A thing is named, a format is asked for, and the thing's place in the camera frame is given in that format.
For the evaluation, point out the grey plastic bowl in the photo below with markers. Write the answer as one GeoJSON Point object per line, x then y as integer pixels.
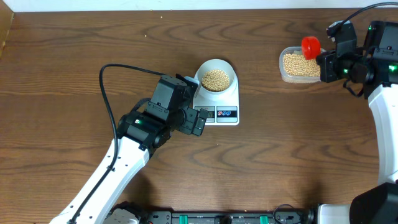
{"type": "Point", "coordinates": [222, 65]}

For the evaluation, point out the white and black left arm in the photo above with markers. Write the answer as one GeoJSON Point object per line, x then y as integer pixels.
{"type": "Point", "coordinates": [138, 135]}

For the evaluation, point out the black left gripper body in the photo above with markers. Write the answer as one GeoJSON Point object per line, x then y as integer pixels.
{"type": "Point", "coordinates": [187, 126]}

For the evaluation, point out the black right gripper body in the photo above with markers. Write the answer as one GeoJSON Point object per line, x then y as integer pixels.
{"type": "Point", "coordinates": [334, 68]}

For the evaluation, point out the red plastic measuring scoop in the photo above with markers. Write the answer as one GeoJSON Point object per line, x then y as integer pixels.
{"type": "Point", "coordinates": [310, 47]}

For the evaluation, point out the soybeans in bowl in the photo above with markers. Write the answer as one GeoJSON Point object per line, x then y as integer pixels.
{"type": "Point", "coordinates": [215, 80]}

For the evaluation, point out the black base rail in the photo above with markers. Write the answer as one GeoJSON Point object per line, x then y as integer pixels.
{"type": "Point", "coordinates": [130, 213]}

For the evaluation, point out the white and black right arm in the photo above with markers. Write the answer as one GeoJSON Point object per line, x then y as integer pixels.
{"type": "Point", "coordinates": [374, 65]}

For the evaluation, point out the white digital kitchen scale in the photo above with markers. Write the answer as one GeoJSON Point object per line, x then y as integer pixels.
{"type": "Point", "coordinates": [223, 109]}

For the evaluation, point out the clear tub of soybeans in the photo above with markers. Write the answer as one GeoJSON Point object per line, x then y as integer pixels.
{"type": "Point", "coordinates": [295, 68]}

